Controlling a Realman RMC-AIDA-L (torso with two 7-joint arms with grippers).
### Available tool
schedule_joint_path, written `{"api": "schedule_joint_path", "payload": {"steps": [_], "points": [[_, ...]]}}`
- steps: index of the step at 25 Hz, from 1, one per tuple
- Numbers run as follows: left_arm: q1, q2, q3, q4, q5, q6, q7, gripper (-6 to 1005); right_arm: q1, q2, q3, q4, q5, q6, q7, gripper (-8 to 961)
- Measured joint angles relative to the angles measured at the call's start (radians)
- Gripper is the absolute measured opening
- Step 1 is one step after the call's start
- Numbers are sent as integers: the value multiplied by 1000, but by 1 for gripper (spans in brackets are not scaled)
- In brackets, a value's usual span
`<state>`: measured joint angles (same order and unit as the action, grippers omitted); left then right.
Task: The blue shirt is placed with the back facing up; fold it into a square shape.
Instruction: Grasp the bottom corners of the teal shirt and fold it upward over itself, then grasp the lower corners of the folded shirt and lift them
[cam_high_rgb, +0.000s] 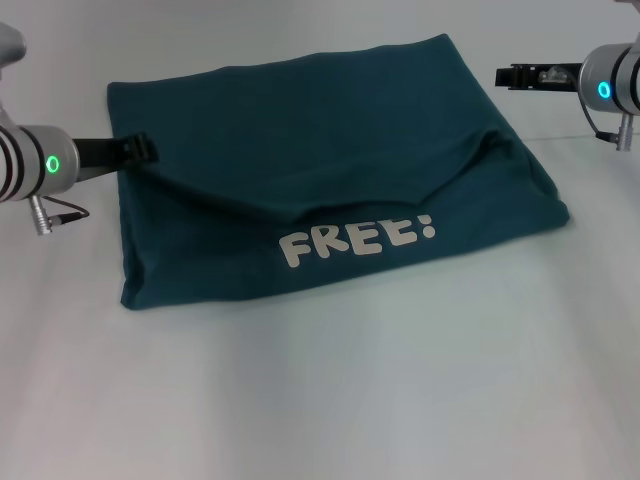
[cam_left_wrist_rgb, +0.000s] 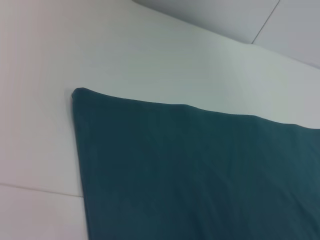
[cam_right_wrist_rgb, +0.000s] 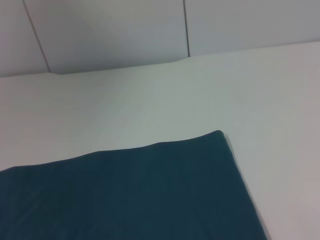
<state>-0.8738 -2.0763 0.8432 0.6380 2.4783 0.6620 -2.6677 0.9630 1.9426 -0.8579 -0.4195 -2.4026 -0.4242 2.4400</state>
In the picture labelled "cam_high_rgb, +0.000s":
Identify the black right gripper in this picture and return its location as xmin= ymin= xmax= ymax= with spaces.
xmin=493 ymin=61 xmax=589 ymax=95

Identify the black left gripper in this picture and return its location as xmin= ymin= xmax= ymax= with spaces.
xmin=71 ymin=130 xmax=161 ymax=182

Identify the blue t-shirt with white print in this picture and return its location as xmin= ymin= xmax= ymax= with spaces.
xmin=106 ymin=32 xmax=571 ymax=313

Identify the dark red left arm cable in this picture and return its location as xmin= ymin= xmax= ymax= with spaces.
xmin=28 ymin=193 xmax=92 ymax=237

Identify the grey right arm cable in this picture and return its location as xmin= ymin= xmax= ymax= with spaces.
xmin=581 ymin=101 xmax=635 ymax=152

